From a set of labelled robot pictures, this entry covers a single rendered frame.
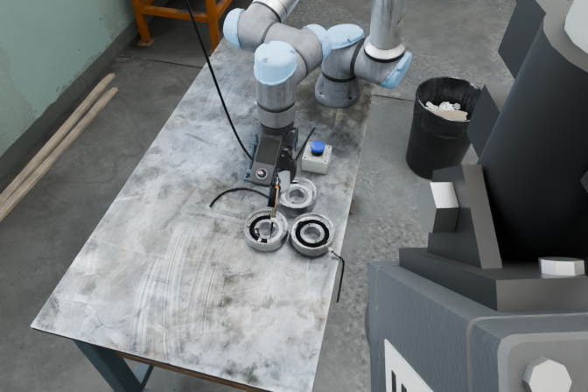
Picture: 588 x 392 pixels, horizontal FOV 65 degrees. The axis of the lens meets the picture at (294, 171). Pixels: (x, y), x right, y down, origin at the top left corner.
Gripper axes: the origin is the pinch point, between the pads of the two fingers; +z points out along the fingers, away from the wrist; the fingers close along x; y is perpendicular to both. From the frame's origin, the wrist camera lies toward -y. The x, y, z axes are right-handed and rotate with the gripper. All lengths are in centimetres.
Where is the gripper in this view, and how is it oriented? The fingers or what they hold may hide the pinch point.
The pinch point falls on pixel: (275, 190)
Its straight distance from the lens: 104.8
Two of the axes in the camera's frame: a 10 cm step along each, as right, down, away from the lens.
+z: -0.1, 6.8, 7.3
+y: 2.2, -7.1, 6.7
